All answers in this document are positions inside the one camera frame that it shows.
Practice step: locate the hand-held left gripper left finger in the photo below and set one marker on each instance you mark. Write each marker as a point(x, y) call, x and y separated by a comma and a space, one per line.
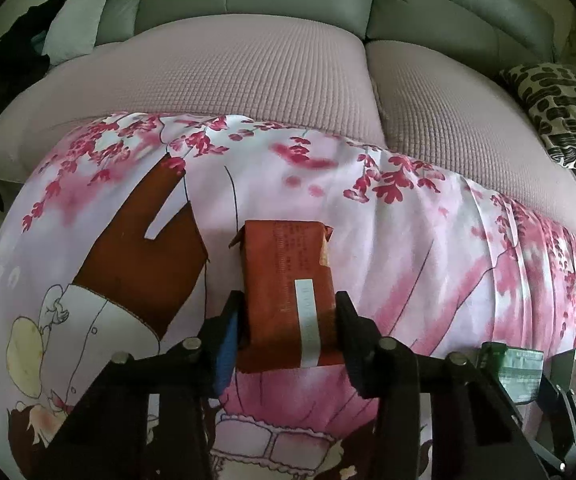
point(228, 350)

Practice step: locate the black white patterned pillow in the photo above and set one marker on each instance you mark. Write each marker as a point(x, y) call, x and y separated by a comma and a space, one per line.
point(562, 115)

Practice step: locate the black clothing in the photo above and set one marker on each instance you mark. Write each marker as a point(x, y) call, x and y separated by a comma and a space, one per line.
point(8, 60)

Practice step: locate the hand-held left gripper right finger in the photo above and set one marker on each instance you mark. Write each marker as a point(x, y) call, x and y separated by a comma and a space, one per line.
point(350, 345)

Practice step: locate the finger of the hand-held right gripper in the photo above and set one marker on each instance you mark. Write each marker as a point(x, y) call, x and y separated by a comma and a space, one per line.
point(567, 415)

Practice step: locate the green snack packet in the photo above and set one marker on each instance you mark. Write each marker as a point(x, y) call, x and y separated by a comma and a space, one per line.
point(517, 370)

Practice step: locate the red packet with white strip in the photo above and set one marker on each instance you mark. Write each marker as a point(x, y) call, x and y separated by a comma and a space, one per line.
point(288, 295)

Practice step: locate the pink cartoon printed blanket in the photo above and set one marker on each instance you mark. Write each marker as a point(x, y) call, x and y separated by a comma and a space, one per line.
point(417, 260)

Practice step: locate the light grey pillow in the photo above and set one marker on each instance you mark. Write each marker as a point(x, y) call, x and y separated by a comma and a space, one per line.
point(75, 20)

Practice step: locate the pink sofa cover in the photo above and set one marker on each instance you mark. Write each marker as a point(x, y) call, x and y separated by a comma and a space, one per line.
point(243, 70)

